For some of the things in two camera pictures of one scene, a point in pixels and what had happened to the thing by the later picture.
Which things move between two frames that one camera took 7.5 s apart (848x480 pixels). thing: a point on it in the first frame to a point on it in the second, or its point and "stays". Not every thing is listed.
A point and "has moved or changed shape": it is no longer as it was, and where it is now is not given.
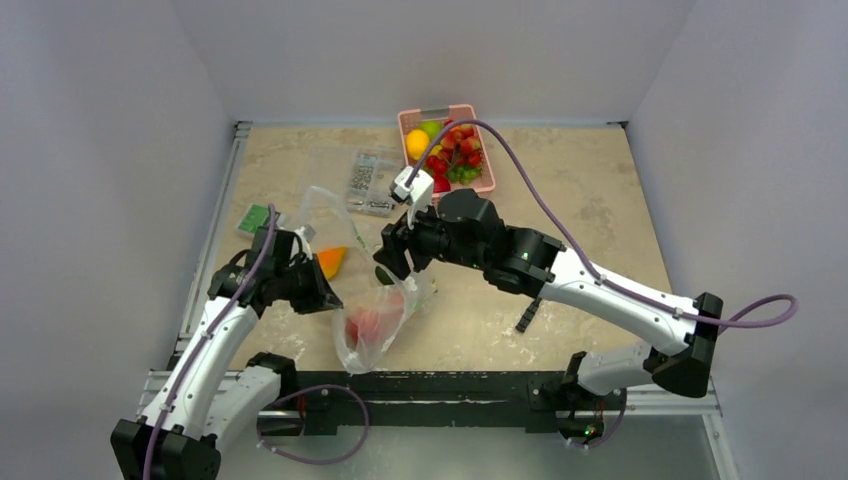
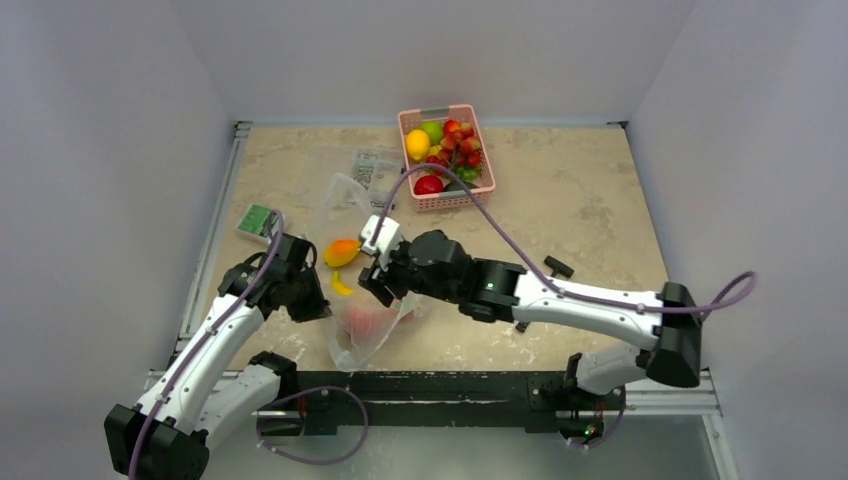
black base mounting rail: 331,400 stays
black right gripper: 403,240 to 385,274
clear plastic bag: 374,302 has moved or changed shape
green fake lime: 433,128 stays
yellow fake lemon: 417,142 stays
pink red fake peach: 373,325 stays
